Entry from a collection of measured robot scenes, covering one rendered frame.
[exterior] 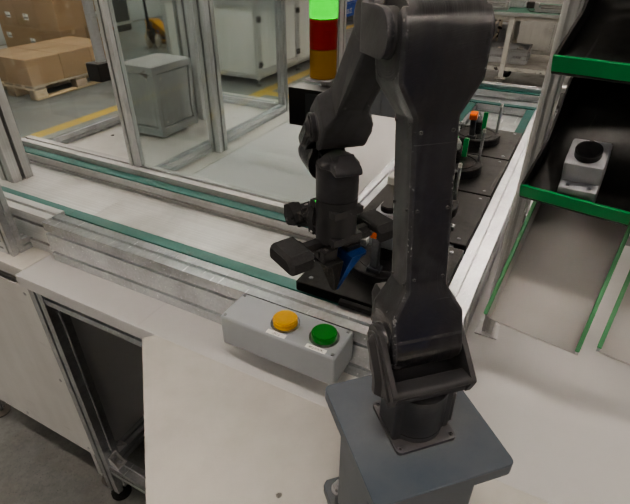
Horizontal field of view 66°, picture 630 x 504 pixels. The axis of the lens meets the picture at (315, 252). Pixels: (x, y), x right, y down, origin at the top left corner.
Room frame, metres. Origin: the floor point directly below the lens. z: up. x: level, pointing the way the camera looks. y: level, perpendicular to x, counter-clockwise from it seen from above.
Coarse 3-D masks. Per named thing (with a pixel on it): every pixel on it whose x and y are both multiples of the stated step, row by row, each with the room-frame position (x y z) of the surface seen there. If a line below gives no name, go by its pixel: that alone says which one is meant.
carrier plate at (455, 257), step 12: (456, 252) 0.78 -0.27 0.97; (456, 264) 0.74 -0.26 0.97; (300, 276) 0.71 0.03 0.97; (312, 276) 0.70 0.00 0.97; (324, 276) 0.70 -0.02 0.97; (348, 276) 0.70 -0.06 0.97; (300, 288) 0.69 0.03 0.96; (312, 288) 0.68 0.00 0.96; (324, 288) 0.67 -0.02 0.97; (348, 288) 0.67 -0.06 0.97; (360, 288) 0.67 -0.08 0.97; (372, 288) 0.67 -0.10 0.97; (336, 300) 0.65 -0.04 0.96; (348, 300) 0.64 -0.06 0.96; (360, 300) 0.64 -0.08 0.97
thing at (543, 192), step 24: (576, 96) 0.73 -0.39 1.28; (600, 96) 0.73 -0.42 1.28; (624, 96) 0.71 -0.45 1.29; (576, 120) 0.69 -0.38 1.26; (600, 120) 0.68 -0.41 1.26; (624, 120) 0.67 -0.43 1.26; (552, 144) 0.66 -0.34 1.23; (624, 144) 0.63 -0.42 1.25; (552, 168) 0.62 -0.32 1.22; (624, 168) 0.59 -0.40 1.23; (528, 192) 0.58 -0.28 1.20; (552, 192) 0.56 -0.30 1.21; (600, 192) 0.56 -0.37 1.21; (624, 192) 0.55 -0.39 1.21; (600, 216) 0.53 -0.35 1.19; (624, 216) 0.51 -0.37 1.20
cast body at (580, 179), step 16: (576, 144) 0.58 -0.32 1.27; (592, 144) 0.56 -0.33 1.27; (608, 144) 0.56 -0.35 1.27; (576, 160) 0.55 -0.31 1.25; (592, 160) 0.54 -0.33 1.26; (608, 160) 0.58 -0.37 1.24; (576, 176) 0.55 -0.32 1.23; (592, 176) 0.54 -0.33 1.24; (560, 192) 0.55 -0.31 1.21; (576, 192) 0.54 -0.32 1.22; (592, 192) 0.53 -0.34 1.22
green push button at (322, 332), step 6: (324, 324) 0.57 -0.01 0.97; (312, 330) 0.56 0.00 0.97; (318, 330) 0.56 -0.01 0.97; (324, 330) 0.56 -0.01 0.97; (330, 330) 0.56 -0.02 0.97; (336, 330) 0.56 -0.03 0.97; (312, 336) 0.55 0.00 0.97; (318, 336) 0.55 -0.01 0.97; (324, 336) 0.55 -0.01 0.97; (330, 336) 0.55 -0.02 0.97; (336, 336) 0.55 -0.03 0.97; (318, 342) 0.54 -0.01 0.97; (324, 342) 0.54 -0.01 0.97; (330, 342) 0.54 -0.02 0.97
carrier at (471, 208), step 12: (456, 180) 0.97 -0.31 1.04; (384, 192) 1.04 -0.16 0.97; (456, 192) 0.96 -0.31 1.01; (372, 204) 0.98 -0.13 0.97; (456, 204) 0.94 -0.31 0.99; (468, 204) 0.98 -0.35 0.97; (480, 204) 0.98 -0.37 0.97; (456, 216) 0.93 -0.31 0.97; (468, 216) 0.93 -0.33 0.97; (480, 216) 0.93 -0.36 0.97; (456, 228) 0.87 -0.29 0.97; (468, 228) 0.87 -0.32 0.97; (456, 240) 0.83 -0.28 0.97; (468, 240) 0.83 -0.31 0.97
